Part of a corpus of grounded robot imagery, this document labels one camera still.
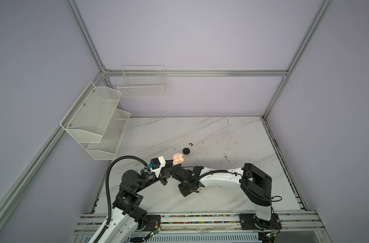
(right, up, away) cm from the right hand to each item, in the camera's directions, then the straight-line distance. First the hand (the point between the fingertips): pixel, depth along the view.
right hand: (181, 194), depth 82 cm
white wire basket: (-26, +67, +13) cm, 73 cm away
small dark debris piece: (+5, +26, +22) cm, 34 cm away
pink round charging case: (-1, +24, -21) cm, 32 cm away
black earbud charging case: (+2, +22, +18) cm, 28 cm away
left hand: (-1, +21, -18) cm, 28 cm away
